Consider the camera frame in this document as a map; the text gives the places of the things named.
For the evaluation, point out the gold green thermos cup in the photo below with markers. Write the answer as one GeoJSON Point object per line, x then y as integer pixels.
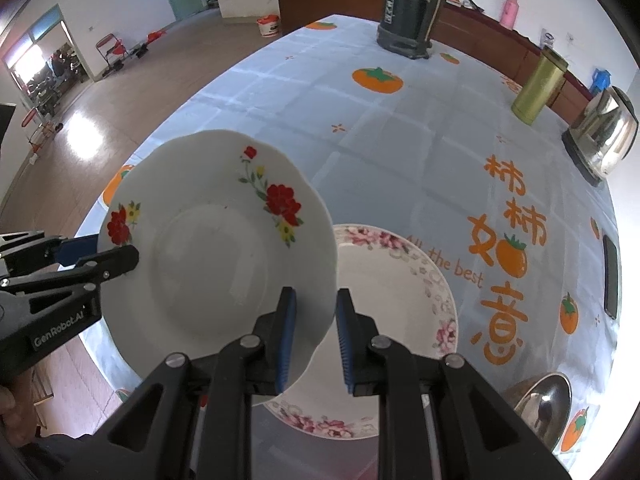
{"type": "Point", "coordinates": [541, 84]}

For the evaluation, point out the dark blue thermos jug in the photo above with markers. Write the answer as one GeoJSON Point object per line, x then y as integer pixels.
{"type": "Point", "coordinates": [406, 26]}

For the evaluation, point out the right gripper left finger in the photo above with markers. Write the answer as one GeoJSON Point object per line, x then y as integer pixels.
{"type": "Point", "coordinates": [191, 418]}

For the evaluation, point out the black smartphone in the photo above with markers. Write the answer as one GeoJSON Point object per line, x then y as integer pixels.
{"type": "Point", "coordinates": [611, 278]}

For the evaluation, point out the stainless steel bowl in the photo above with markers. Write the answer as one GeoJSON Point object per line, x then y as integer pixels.
{"type": "Point", "coordinates": [543, 402]}

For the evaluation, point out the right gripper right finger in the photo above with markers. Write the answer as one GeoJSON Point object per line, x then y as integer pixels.
{"type": "Point", "coordinates": [437, 418]}

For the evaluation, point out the pink thermos bottle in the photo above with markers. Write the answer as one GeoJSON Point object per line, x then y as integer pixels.
{"type": "Point", "coordinates": [509, 14]}

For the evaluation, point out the white plate pink floral rim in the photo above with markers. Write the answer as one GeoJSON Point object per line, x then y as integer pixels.
{"type": "Point", "coordinates": [393, 281]}

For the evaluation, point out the white plate red flowers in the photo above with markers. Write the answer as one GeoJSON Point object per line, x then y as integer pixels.
{"type": "Point", "coordinates": [221, 223]}

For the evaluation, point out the red folding chair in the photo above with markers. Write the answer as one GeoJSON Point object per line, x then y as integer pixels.
{"type": "Point", "coordinates": [113, 52]}

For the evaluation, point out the brown wooden sideboard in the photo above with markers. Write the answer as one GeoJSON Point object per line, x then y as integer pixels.
{"type": "Point", "coordinates": [470, 32]}

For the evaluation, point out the white red plastic bucket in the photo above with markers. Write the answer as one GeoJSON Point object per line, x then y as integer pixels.
{"type": "Point", "coordinates": [269, 25]}

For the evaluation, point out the blue plastic item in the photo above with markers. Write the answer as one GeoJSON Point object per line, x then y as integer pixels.
{"type": "Point", "coordinates": [601, 79]}

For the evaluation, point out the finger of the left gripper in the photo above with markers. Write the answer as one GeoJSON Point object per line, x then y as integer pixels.
{"type": "Point", "coordinates": [95, 269]}
{"type": "Point", "coordinates": [26, 252]}

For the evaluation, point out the persimmon print tablecloth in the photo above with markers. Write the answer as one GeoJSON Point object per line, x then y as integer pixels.
{"type": "Point", "coordinates": [430, 150]}

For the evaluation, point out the stainless steel electric kettle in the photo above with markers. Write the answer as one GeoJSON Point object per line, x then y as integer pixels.
{"type": "Point", "coordinates": [602, 135]}

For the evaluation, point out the person's left hand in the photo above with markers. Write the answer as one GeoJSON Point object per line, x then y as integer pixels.
{"type": "Point", "coordinates": [18, 413]}

